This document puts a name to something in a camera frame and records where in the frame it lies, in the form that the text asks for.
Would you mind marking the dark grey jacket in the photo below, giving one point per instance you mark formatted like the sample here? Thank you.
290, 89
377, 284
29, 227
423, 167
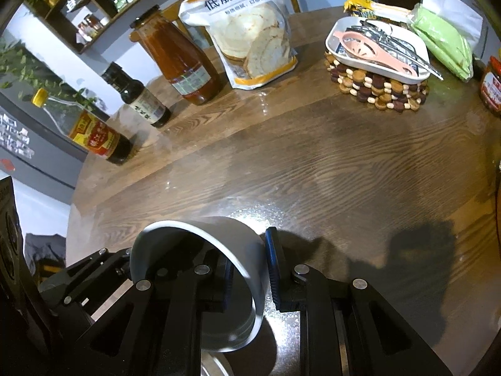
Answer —
43, 246

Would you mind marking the large yellow-capped soy sauce bottle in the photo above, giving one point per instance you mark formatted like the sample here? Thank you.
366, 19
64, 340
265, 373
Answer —
94, 133

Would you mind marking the pink egg separator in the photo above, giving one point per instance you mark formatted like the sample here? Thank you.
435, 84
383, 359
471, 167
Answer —
360, 45

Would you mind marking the red-lidded sauce jar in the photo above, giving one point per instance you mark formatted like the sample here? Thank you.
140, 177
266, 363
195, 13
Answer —
492, 90

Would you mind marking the hanging green vine plant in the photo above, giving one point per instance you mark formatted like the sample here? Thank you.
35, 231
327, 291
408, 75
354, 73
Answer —
23, 70

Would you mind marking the wooden bead trivet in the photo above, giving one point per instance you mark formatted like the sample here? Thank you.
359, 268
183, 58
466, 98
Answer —
375, 90

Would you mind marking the grey refrigerator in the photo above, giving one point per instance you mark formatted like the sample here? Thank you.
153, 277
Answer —
39, 164

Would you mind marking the white paper bag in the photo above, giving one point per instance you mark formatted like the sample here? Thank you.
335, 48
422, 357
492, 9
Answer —
462, 11

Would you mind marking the green packet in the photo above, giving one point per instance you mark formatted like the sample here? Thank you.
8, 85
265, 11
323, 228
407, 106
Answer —
442, 43

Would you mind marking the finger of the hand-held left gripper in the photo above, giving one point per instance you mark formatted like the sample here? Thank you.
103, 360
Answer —
94, 266
109, 291

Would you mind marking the yellow snack packet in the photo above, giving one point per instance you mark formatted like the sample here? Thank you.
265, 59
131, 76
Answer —
360, 6

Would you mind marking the row of small spice jars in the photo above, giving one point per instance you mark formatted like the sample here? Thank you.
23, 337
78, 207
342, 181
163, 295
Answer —
92, 27

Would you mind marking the white and yellow flour bag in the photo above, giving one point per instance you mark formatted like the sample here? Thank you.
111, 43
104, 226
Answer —
250, 39

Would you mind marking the small white bowl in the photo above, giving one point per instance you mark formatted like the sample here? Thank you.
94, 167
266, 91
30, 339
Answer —
250, 282

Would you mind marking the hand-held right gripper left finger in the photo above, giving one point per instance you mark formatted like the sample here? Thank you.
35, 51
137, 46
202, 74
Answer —
228, 286

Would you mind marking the white rectangular tray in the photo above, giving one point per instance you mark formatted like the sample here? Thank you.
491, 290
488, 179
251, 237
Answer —
391, 74

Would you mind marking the wooden slatted chair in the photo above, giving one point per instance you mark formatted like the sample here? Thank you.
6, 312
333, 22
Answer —
53, 272

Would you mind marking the dark wooden wall shelf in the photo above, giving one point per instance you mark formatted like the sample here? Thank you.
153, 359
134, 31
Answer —
129, 17

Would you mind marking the red fridge magnet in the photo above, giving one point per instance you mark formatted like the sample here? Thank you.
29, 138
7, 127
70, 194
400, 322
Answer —
7, 164

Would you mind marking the large white bowl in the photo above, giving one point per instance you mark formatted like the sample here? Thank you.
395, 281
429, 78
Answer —
215, 368

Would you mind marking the small dark sauce bottle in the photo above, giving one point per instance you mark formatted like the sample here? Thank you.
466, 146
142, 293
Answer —
145, 105

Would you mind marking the metal kitchen tool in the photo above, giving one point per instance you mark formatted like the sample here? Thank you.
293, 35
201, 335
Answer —
375, 31

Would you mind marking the orange sauce bottle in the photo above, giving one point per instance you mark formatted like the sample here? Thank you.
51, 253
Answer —
184, 66

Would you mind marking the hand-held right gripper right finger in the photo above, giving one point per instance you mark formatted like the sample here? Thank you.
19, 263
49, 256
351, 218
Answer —
273, 270

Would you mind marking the group of photo fridge magnets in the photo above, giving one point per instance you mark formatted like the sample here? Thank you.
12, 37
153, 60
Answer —
15, 135

